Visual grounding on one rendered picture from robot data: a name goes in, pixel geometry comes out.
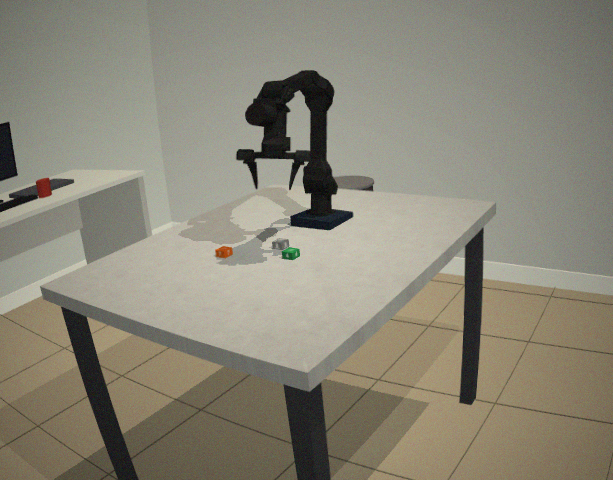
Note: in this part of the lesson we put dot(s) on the green block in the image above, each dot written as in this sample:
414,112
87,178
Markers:
290,253

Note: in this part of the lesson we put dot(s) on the orange block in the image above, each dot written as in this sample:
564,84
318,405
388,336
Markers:
224,252

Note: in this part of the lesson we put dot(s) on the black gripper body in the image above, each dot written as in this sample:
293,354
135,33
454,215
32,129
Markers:
300,156

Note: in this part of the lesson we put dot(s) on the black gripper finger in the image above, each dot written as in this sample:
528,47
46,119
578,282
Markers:
253,168
294,170

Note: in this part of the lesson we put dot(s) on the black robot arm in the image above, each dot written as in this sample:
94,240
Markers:
269,110

